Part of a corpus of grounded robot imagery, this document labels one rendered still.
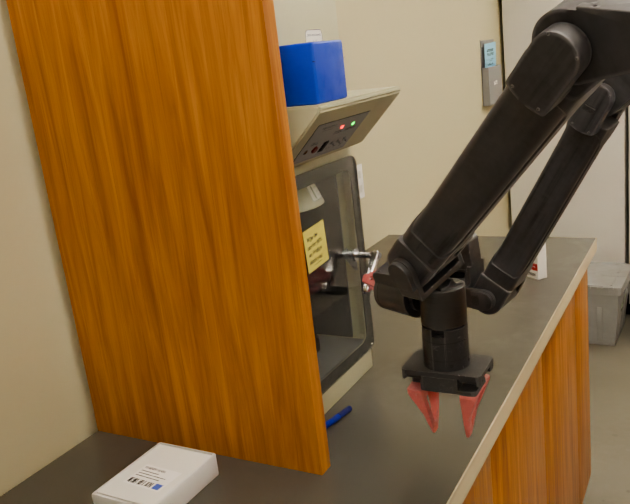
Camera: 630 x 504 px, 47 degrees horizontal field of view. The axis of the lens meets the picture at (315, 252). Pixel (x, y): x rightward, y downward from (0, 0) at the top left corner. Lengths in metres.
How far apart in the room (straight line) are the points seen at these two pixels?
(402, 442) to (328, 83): 0.60
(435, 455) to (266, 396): 0.29
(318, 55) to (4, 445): 0.84
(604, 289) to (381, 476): 2.79
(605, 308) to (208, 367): 2.91
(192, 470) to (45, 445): 0.35
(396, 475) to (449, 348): 0.34
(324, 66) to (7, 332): 0.70
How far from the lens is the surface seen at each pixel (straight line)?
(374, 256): 1.39
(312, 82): 1.10
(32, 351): 1.40
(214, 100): 1.08
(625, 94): 1.07
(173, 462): 1.24
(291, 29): 1.26
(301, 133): 1.10
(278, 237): 1.06
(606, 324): 3.95
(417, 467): 1.20
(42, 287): 1.40
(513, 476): 1.63
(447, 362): 0.91
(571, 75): 0.55
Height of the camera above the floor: 1.58
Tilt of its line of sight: 15 degrees down
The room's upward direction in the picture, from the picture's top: 7 degrees counter-clockwise
